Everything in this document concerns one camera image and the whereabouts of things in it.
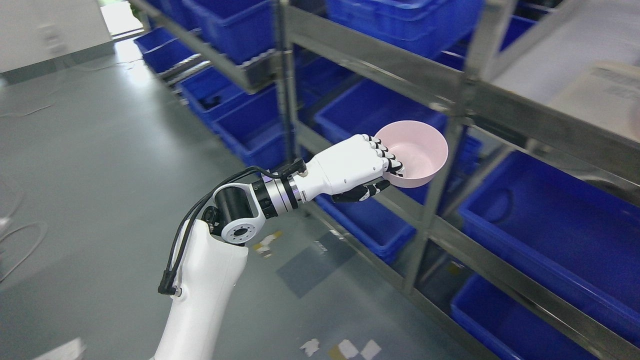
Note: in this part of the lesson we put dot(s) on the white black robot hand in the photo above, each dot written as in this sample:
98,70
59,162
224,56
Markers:
349,171

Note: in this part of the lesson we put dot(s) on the pink ikea bowl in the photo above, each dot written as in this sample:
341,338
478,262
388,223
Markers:
421,148

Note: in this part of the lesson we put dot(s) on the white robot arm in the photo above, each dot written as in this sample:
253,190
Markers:
208,255

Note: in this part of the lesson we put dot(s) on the stainless steel shelf rack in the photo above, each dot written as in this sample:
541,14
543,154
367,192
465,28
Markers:
470,101

